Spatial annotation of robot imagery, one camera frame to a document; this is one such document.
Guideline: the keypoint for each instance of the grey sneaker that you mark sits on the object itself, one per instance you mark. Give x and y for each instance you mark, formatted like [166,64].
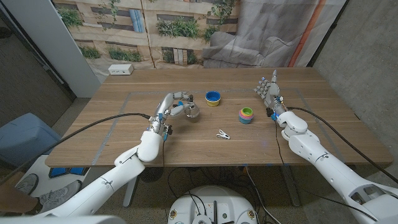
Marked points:
[59,194]
[27,183]

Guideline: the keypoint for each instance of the blue and yellow toy cup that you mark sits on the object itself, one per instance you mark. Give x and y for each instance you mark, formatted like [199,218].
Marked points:
[213,97]

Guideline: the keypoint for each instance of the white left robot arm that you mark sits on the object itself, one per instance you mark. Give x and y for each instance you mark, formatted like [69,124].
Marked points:
[109,183]

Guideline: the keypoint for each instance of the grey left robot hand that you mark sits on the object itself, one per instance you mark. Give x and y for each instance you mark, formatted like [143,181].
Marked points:
[164,105]

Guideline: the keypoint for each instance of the white table leg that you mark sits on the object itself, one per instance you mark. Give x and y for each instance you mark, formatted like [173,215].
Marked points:
[129,196]
[290,186]

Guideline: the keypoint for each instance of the printed fabric backdrop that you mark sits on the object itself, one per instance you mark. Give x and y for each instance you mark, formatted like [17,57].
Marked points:
[255,37]

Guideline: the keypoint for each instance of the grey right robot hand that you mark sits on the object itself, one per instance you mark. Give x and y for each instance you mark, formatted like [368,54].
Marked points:
[272,93]

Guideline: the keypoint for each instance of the white power strip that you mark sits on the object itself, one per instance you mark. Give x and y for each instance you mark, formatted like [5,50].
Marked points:
[120,69]

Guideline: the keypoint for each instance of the blue clamp with black grips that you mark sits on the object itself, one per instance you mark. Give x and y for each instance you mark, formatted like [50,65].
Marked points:
[180,103]

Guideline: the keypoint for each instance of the white wall panel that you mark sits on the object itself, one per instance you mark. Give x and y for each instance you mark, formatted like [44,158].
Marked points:
[56,40]

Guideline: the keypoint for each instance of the white clothespin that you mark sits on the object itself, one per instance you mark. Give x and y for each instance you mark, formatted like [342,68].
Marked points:
[223,134]

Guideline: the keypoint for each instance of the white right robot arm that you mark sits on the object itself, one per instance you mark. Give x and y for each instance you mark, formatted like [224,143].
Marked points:
[329,171]

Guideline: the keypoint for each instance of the person's brown trouser leg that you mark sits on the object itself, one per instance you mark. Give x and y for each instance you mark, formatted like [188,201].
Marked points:
[15,199]

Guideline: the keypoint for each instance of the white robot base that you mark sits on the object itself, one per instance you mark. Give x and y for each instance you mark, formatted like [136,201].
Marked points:
[211,202]

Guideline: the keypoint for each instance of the black round device under table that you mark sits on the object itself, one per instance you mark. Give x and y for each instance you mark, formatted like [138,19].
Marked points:
[151,174]

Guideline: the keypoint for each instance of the rainbow stack of toy cups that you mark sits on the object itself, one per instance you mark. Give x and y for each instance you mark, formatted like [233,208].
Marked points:
[246,116]

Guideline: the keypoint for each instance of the white robot torso edge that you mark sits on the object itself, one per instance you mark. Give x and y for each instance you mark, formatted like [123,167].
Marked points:
[62,220]

